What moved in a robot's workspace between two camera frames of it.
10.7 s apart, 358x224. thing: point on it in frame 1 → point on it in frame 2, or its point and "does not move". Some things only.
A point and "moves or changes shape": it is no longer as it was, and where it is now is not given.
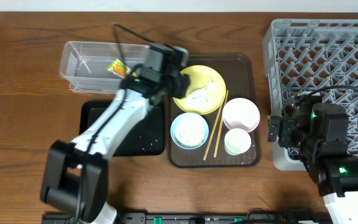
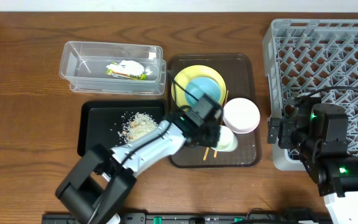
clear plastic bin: x=84 y=65 does not move
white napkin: x=205 y=96 → x=129 y=66
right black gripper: x=289 y=124 does not move
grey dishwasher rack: x=336 y=60 does not move
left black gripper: x=181 y=85 → x=208 y=137
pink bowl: x=241 y=113 does not move
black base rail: x=202 y=218 does not move
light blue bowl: x=189 y=130 moves or changes shape
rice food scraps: x=189 y=130 moves or changes shape
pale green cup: x=237 y=141 → x=227 y=141
